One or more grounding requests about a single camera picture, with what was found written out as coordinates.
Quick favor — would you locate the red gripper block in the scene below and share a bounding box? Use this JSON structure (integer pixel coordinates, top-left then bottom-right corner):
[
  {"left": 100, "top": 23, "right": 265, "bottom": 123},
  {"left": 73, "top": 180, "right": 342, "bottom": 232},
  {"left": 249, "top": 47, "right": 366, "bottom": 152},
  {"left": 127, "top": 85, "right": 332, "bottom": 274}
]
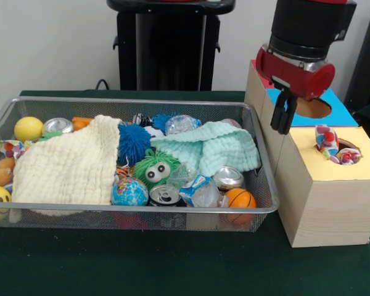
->
[{"left": 255, "top": 44, "right": 336, "bottom": 136}]

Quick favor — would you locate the colourful polka dot cloth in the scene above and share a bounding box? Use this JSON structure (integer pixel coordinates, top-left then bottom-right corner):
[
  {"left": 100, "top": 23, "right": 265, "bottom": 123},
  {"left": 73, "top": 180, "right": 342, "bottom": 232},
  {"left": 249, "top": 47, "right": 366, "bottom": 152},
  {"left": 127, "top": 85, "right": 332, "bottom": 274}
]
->
[{"left": 314, "top": 125, "right": 363, "bottom": 166}]

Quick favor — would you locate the mint green cloth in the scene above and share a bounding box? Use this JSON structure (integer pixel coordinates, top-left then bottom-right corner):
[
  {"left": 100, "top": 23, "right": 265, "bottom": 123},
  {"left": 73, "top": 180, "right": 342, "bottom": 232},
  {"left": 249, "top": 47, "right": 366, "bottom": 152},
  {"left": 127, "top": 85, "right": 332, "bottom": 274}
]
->
[{"left": 149, "top": 121, "right": 262, "bottom": 178}]

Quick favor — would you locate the cream yellow cloth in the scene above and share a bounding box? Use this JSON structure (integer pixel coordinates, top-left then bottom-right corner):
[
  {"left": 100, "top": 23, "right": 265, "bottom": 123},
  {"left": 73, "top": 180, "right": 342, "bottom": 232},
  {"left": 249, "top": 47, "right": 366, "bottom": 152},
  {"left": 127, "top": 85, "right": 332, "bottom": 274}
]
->
[{"left": 9, "top": 115, "right": 121, "bottom": 216}]

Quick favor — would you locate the wooden box with three holes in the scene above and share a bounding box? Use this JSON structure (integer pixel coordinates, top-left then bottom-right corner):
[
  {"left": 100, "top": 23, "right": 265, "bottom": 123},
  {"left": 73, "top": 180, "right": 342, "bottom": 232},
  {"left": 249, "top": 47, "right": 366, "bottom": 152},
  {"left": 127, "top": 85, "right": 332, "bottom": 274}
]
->
[{"left": 244, "top": 60, "right": 370, "bottom": 249}]

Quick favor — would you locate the clear mesh bin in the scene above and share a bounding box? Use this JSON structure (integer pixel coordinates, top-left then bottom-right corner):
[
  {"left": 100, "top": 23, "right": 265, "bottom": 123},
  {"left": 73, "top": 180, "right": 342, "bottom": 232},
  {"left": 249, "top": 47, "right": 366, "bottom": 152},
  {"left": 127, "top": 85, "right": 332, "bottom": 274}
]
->
[{"left": 0, "top": 96, "right": 281, "bottom": 234}]

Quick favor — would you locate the silver can with closed top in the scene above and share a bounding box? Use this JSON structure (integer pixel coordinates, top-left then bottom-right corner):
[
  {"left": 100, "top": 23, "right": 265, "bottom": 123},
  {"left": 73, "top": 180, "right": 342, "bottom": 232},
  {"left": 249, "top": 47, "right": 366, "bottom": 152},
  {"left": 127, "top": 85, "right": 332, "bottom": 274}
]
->
[{"left": 212, "top": 166, "right": 245, "bottom": 191}]

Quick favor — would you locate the small orange basketball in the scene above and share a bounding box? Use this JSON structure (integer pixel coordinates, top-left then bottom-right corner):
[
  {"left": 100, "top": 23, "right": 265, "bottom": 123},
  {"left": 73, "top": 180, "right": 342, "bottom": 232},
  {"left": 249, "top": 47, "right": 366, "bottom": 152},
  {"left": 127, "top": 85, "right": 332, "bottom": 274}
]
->
[{"left": 224, "top": 188, "right": 258, "bottom": 210}]

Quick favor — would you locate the crushed clear plastic bottle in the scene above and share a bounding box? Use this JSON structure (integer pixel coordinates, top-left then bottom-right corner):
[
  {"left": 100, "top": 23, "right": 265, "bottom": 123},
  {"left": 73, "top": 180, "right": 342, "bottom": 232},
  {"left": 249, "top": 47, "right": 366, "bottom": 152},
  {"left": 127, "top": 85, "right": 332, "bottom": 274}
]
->
[
  {"left": 168, "top": 163, "right": 222, "bottom": 208},
  {"left": 165, "top": 114, "right": 202, "bottom": 136}
]

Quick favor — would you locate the blue spiky ball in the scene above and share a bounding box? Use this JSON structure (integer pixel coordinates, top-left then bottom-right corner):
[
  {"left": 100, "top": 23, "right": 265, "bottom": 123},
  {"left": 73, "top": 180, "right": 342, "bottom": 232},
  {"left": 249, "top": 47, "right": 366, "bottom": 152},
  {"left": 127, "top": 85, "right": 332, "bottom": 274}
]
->
[
  {"left": 117, "top": 121, "right": 153, "bottom": 165},
  {"left": 151, "top": 113, "right": 173, "bottom": 131}
]

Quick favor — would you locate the green fuzzy toy with eyes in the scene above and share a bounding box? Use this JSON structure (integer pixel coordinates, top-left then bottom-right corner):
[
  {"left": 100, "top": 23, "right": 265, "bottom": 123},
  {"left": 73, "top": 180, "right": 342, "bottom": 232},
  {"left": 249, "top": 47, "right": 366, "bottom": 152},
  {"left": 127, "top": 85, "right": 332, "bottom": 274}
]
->
[{"left": 133, "top": 148, "right": 181, "bottom": 189}]

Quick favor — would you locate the silver can with open top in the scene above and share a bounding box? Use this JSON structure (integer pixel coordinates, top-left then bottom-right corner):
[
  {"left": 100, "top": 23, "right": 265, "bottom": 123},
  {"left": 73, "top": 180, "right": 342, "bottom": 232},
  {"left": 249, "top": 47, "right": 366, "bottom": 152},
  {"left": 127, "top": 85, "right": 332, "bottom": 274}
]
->
[{"left": 149, "top": 184, "right": 183, "bottom": 207}]

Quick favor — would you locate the globe print ball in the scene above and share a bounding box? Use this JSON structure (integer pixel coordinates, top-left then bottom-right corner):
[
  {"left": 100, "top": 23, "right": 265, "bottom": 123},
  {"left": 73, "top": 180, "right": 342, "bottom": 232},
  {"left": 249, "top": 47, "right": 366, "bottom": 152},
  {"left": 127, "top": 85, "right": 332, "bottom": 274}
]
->
[{"left": 110, "top": 178, "right": 149, "bottom": 207}]

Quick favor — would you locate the plain yellow ball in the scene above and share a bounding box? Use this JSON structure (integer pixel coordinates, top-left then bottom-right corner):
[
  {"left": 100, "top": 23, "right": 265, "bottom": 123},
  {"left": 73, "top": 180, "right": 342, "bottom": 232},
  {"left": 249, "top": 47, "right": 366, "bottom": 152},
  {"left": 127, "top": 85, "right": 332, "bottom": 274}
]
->
[{"left": 14, "top": 116, "right": 44, "bottom": 143}]

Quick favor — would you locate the orange plush toy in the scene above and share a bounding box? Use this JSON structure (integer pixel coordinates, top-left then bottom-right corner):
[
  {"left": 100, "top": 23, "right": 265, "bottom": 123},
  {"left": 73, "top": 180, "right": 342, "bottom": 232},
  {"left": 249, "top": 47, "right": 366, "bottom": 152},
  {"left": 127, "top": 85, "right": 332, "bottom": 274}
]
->
[{"left": 0, "top": 157, "right": 17, "bottom": 187}]

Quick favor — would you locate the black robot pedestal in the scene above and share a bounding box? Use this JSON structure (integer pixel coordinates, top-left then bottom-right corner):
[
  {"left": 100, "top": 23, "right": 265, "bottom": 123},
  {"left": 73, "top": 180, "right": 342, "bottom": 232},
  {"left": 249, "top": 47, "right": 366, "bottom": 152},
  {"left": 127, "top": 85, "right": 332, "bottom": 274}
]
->
[{"left": 107, "top": 0, "right": 236, "bottom": 92}]

